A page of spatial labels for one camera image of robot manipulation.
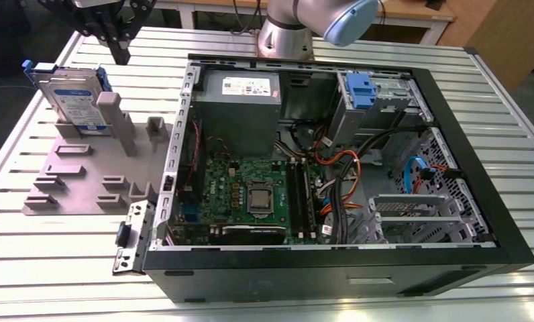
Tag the grey parts rack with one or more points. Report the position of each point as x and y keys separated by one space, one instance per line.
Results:
x=93 y=161

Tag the black RAM slot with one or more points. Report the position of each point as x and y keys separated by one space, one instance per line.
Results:
x=301 y=201
x=313 y=201
x=308 y=201
x=296 y=201

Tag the grey metal disk bay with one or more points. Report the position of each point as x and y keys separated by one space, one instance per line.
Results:
x=377 y=231

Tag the brown wooden cabinet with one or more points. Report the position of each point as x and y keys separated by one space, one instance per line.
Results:
x=509 y=33

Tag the green motherboard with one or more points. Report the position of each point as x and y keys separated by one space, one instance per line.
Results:
x=222 y=174

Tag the blue black bracket latch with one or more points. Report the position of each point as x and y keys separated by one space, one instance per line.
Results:
x=123 y=233

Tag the grey metal drive cage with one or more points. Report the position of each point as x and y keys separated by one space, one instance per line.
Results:
x=384 y=114

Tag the black open PC case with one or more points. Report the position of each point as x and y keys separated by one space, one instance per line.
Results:
x=294 y=278

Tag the silver CPU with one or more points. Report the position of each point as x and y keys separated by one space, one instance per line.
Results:
x=262 y=200

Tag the grey power supply unit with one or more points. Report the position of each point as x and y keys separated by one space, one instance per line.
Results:
x=236 y=127

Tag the blue drive cage latch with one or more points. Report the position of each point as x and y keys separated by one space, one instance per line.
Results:
x=361 y=90

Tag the hard disk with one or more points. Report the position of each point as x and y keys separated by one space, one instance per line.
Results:
x=74 y=100

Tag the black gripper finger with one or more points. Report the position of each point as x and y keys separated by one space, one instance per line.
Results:
x=139 y=16
x=77 y=23

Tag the CPU socket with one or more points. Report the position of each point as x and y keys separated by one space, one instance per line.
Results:
x=261 y=184

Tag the wooden desk with white frame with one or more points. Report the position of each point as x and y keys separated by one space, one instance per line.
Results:
x=406 y=10

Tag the black graphics card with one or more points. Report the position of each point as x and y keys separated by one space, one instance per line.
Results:
x=249 y=234

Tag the grey expansion slot bracket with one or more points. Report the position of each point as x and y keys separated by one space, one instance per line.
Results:
x=137 y=214

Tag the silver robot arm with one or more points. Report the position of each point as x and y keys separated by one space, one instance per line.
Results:
x=285 y=37

